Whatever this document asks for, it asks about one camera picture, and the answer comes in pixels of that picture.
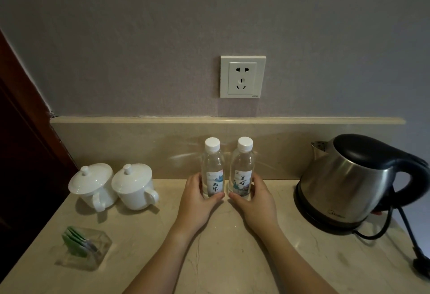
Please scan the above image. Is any white wall socket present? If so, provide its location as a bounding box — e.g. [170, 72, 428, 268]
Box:
[220, 55, 267, 99]

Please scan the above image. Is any steel electric kettle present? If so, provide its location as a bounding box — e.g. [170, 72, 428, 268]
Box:
[294, 134, 430, 236]

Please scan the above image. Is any clear tea bag holder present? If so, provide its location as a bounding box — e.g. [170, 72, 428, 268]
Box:
[55, 225, 113, 272]

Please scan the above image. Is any red wooden door frame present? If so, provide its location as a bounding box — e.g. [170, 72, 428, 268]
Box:
[0, 30, 80, 264]

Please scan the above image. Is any beige stone countertop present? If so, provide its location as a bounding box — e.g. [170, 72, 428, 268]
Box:
[0, 178, 430, 294]

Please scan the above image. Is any person's left forearm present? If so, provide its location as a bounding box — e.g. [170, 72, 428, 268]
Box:
[122, 228, 204, 294]

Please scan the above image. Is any black kettle cord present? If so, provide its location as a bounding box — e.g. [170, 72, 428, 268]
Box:
[354, 199, 430, 279]

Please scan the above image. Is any white lidded cup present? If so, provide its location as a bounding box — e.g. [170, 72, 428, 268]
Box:
[68, 163, 118, 213]
[111, 163, 160, 211]

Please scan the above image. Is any clear water bottle white cap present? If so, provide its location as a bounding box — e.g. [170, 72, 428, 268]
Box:
[200, 137, 226, 199]
[228, 136, 256, 200]

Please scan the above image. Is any person's left hand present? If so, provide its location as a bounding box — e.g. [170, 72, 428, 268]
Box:
[176, 172, 226, 238]

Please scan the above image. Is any bundle of green tea bags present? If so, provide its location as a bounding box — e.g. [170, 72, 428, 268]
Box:
[62, 225, 98, 257]

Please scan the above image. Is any beige stone backsplash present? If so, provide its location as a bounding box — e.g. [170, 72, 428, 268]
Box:
[49, 116, 406, 183]

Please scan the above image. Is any person's right hand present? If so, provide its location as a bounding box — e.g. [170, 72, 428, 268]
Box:
[228, 173, 280, 238]

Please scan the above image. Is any person's right forearm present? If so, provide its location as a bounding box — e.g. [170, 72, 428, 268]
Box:
[255, 226, 340, 294]

